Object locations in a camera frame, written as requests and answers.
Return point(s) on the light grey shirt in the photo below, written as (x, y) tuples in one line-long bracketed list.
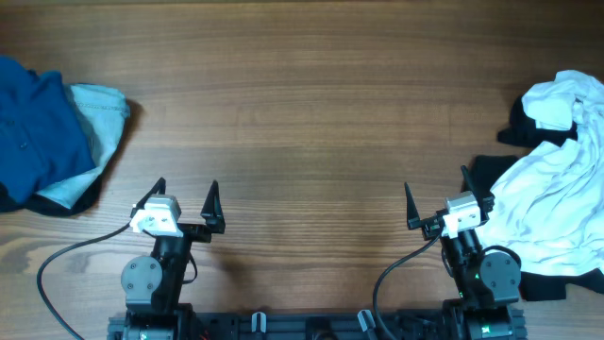
[(102, 113)]

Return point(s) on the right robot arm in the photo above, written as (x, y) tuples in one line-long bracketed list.
[(487, 277)]

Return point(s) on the black shirt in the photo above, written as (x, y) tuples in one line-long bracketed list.
[(484, 172)]

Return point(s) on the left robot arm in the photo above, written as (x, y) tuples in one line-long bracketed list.
[(153, 283)]

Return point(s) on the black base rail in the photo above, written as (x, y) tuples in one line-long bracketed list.
[(404, 324)]

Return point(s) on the dark garment under blue shirt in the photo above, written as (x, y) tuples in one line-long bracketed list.
[(45, 206)]

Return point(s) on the white polo shirt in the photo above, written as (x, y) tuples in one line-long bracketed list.
[(549, 204)]

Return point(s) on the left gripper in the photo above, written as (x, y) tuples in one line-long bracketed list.
[(201, 232)]

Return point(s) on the blue shirt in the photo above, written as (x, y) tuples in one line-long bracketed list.
[(42, 141)]

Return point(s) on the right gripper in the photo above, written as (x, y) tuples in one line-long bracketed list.
[(431, 226)]

